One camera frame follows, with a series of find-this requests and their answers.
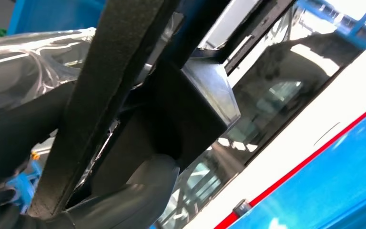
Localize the red barrier belt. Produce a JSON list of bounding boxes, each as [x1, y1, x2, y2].
[[214, 97, 366, 229]]

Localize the white car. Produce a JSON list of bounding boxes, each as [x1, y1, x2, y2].
[[151, 0, 366, 229]]

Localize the blue cart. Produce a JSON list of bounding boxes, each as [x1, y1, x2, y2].
[[7, 0, 108, 36]]

